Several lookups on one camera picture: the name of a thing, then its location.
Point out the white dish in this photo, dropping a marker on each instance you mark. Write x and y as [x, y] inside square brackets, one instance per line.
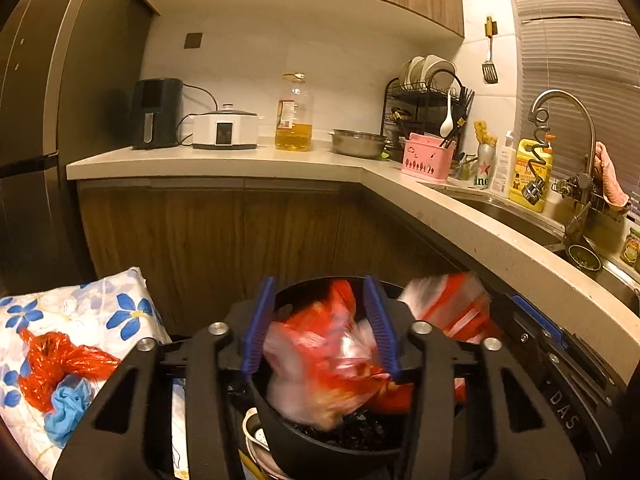
[440, 67]

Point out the black air fryer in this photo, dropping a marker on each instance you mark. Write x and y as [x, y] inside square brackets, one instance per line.
[160, 110]

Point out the steel sink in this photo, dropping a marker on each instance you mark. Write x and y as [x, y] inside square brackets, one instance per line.
[515, 222]

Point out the blue floral blanket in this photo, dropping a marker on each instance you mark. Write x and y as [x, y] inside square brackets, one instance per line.
[125, 305]

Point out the round sink strainer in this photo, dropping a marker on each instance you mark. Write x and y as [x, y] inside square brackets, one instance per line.
[585, 258]

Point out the black dish rack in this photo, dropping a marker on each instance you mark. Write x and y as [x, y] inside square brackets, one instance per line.
[415, 105]

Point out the wooden base cabinets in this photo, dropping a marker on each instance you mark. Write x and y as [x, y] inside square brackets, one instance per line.
[200, 235]

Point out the white electric cooker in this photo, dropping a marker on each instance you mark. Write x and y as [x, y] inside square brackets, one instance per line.
[225, 132]

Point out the metal slotted spatula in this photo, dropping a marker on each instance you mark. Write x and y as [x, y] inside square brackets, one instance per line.
[490, 72]

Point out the small blue plastic bag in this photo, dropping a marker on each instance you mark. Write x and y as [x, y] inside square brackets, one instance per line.
[65, 410]

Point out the white and red bag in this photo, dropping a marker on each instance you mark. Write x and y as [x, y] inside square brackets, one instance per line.
[445, 300]

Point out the window blinds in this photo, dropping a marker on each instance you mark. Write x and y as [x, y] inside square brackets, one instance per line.
[575, 50]

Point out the cooking oil bottle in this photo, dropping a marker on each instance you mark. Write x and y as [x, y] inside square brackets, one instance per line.
[294, 135]

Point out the pink cloth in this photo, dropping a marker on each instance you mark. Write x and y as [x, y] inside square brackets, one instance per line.
[612, 180]

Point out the steel bowl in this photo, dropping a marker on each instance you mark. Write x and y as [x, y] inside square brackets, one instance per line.
[357, 144]

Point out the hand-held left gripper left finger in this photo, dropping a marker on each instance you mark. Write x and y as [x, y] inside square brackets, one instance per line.
[260, 330]

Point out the bundle of dark chopsticks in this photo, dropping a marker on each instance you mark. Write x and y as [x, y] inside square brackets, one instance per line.
[465, 105]

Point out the green label jar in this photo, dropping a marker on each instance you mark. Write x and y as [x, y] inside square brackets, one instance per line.
[632, 247]

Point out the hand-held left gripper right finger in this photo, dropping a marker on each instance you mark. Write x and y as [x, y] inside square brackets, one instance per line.
[380, 330]

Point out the white plastic bottle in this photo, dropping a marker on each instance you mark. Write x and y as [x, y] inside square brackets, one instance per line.
[502, 170]

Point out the dark grey refrigerator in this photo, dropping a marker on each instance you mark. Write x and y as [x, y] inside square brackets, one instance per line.
[40, 110]

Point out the white plate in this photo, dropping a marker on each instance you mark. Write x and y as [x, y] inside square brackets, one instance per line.
[405, 76]
[416, 70]

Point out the steel kitchen faucet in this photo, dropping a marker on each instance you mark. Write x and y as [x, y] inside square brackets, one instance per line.
[560, 94]

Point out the red and clear plastic bag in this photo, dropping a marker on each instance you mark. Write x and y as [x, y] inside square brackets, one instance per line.
[325, 360]

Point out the pink utensil holder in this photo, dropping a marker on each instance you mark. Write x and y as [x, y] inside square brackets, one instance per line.
[427, 160]

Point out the black trash bin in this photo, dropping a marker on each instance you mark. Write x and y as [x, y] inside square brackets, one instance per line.
[280, 430]

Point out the yellow detergent bottle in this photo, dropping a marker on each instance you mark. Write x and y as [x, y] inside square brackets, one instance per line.
[525, 160]

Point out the dark wall socket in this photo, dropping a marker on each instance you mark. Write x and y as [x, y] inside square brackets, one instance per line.
[193, 41]

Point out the pale round object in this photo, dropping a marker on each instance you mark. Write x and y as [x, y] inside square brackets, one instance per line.
[255, 435]

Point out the beige kitchen countertop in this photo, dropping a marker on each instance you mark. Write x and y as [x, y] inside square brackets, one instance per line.
[225, 162]

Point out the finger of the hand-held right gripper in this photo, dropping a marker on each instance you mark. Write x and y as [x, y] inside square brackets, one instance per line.
[537, 316]
[545, 355]

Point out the silver beer can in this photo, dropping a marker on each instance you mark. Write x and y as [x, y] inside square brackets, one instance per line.
[483, 167]

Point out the yellow sponge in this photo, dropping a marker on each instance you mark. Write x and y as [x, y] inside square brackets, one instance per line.
[485, 132]

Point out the white spoon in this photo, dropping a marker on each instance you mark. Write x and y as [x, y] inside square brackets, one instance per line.
[446, 122]

